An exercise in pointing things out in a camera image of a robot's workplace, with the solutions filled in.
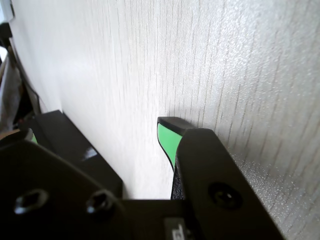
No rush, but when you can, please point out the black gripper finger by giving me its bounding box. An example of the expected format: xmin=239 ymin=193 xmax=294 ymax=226
xmin=156 ymin=116 xmax=286 ymax=240
xmin=0 ymin=127 xmax=132 ymax=240

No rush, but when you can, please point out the grey background object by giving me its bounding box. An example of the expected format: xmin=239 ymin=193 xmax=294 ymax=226
xmin=0 ymin=66 xmax=23 ymax=131

